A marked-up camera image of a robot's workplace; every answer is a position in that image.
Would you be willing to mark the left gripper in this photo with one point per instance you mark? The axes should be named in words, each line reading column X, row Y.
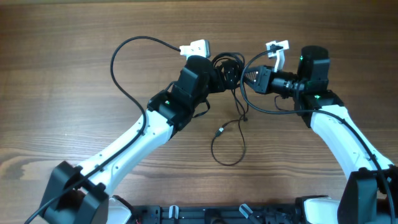
column 230, row 76

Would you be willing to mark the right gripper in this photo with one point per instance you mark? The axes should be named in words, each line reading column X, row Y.
column 262, row 79

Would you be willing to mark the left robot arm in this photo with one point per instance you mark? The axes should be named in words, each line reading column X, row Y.
column 85, row 193

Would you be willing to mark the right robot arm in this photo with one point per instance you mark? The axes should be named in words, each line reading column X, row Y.
column 370, row 195

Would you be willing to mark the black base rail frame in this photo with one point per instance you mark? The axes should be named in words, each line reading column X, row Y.
column 278, row 214

